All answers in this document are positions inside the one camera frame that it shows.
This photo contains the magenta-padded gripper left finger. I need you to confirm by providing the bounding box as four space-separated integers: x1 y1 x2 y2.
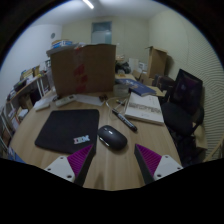
43 142 98 188

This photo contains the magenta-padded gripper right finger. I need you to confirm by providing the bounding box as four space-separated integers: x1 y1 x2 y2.
134 143 184 186

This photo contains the black computer mouse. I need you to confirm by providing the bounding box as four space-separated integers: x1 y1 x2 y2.
97 124 129 151

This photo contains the black rectangular mouse pad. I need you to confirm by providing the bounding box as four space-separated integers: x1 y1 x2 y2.
34 108 100 155

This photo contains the black office chair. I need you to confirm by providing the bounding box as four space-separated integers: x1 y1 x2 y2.
160 68 205 163

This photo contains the black marker pen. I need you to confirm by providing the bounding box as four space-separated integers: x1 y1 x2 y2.
111 109 138 133

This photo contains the white closed book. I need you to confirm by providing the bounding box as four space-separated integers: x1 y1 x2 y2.
124 92 165 126

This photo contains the small white flat device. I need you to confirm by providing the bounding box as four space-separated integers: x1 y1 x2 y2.
34 99 52 112

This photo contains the white paper sheet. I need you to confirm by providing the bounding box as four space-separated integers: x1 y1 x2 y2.
74 93 106 107

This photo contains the blue closed book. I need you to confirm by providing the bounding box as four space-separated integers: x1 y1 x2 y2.
115 78 157 98

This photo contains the cluttered shelf unit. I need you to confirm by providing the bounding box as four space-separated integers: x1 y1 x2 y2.
0 64 52 158

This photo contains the clear plastic container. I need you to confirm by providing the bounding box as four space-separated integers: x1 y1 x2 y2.
113 83 130 98

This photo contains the large brown cardboard box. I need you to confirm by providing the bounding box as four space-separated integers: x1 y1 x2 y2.
49 43 117 98

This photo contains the tall open cardboard box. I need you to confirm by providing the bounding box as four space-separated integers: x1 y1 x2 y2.
145 45 169 79

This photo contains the black bag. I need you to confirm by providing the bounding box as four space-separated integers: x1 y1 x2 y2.
115 61 132 75

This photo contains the blue and white box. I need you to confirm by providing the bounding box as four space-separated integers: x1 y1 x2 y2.
50 39 74 49

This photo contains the pale door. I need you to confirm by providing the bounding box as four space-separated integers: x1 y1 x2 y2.
91 21 113 45

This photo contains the ceiling tube light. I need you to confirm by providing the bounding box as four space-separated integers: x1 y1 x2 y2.
82 0 95 10

